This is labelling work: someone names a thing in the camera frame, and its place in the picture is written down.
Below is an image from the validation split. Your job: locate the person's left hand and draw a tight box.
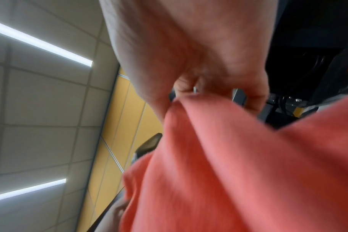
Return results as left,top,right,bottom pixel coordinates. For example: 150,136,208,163
93,199,129,232

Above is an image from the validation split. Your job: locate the person's right hand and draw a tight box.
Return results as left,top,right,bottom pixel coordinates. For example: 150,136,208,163
98,0,281,124

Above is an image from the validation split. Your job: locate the pink cloth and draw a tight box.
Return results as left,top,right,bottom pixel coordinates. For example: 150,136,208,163
119,89,348,232

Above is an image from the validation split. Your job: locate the ceiling light strip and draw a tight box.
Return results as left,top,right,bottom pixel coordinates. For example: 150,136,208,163
0,178,67,203
0,19,94,67

